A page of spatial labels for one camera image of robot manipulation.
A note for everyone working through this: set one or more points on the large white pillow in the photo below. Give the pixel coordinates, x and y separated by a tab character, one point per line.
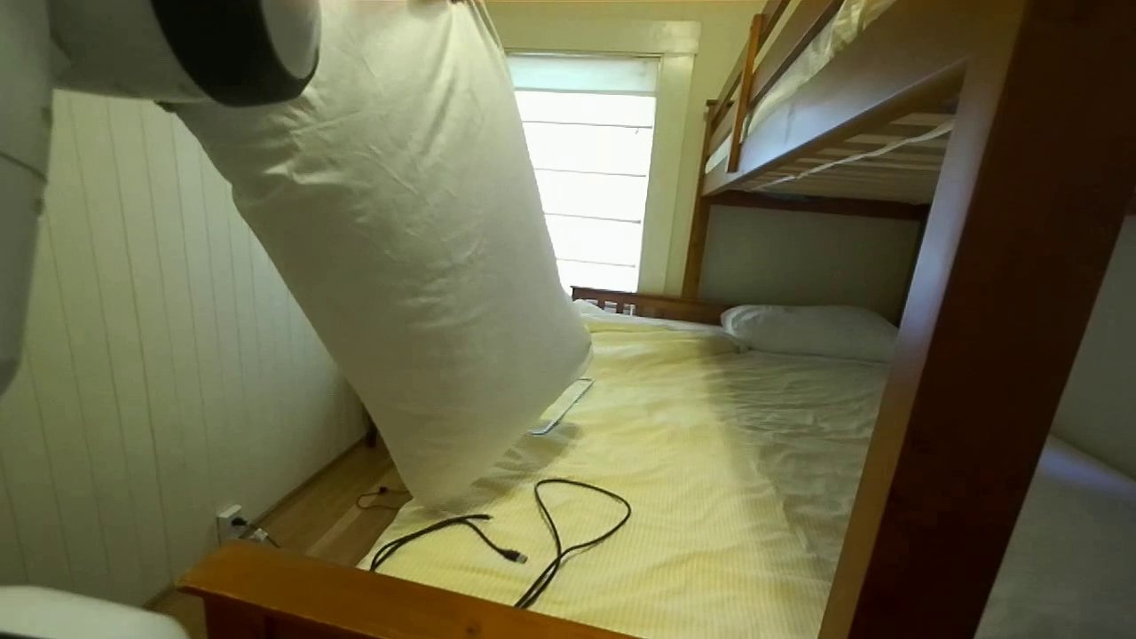
400	206

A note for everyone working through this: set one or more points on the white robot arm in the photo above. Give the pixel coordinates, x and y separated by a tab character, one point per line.
165	53

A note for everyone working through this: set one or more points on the small white far pillow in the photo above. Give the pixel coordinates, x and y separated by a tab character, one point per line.
843	331

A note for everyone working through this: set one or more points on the window with white blinds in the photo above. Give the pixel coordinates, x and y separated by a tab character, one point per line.
606	141

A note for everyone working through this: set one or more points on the yellow bed comforter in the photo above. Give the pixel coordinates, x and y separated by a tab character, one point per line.
696	492

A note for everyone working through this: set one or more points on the upper bunk mattress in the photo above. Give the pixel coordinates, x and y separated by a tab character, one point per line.
788	41

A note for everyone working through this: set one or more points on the wall power outlet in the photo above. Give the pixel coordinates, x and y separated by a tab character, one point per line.
232	525

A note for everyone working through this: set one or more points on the wooden bunk bed frame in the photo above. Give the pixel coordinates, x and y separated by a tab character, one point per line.
1024	219

